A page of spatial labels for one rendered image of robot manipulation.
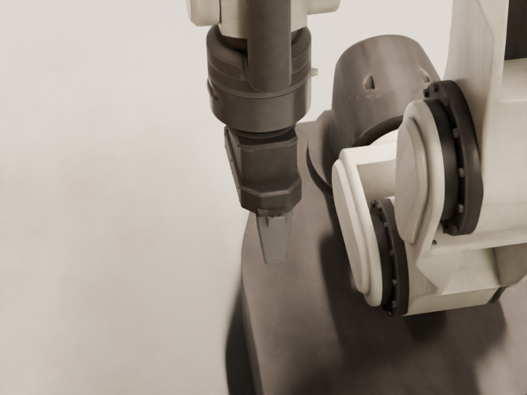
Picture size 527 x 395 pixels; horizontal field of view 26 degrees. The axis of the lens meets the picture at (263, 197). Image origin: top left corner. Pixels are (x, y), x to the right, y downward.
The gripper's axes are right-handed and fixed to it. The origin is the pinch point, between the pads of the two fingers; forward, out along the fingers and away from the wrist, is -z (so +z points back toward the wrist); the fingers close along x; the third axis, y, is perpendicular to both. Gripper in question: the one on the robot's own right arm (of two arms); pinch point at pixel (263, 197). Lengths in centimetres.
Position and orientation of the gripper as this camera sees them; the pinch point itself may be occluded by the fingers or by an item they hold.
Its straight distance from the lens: 106.3
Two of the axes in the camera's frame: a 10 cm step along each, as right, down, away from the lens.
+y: 9.8, -1.4, 1.3
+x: 1.9, 6.4, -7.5
